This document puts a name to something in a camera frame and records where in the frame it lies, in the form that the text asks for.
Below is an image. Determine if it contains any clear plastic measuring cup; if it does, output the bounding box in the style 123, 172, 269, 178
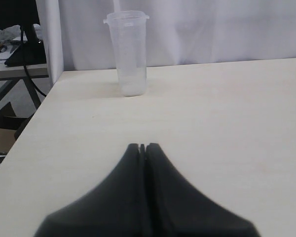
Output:
103, 10, 149, 97

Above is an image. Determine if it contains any white backdrop curtain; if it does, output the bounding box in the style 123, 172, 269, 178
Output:
37, 0, 296, 83

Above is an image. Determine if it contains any grey side table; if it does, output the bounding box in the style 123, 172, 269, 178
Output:
0, 63, 50, 119

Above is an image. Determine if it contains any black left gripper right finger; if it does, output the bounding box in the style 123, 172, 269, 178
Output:
145, 143, 260, 237

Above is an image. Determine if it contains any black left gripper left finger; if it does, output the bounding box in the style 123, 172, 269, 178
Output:
35, 144, 146, 237

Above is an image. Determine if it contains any black monitor stand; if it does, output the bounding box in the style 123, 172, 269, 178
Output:
5, 0, 46, 67

